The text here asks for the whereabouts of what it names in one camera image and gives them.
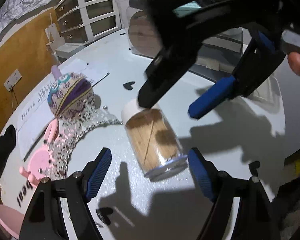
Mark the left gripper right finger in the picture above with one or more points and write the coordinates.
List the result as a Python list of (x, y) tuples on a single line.
[(255, 217)]

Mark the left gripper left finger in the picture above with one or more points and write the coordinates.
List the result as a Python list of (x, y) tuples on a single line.
[(44, 218)]

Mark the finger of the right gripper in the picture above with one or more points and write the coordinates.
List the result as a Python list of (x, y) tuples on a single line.
[(259, 60), (163, 72)]

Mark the teal paper box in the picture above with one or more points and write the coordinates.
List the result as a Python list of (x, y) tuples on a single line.
[(187, 9)]

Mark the pink bunny mirror stand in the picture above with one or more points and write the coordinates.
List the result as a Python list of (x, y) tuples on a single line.
[(10, 219)]

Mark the toothpick jar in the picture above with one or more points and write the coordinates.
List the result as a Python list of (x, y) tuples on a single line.
[(155, 145)]

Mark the clear plastic storage bin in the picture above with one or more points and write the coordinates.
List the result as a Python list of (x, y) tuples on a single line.
[(144, 41)]

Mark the black heart sticker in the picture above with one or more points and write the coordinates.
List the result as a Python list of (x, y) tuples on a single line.
[(129, 85)]

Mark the black cloth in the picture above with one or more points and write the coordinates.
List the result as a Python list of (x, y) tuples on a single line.
[(7, 144)]

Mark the white drawer cabinet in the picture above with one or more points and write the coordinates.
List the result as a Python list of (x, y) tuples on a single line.
[(84, 21)]

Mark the white paper document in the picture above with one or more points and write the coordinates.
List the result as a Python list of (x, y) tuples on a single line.
[(36, 115)]

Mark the patterned fabric ball toy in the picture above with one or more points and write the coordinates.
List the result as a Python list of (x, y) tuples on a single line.
[(69, 93)]

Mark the silver sequin chain mesh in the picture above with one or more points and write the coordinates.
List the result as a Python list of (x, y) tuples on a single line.
[(72, 131)]

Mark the white wall socket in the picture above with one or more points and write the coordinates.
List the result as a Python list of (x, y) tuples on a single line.
[(12, 80)]

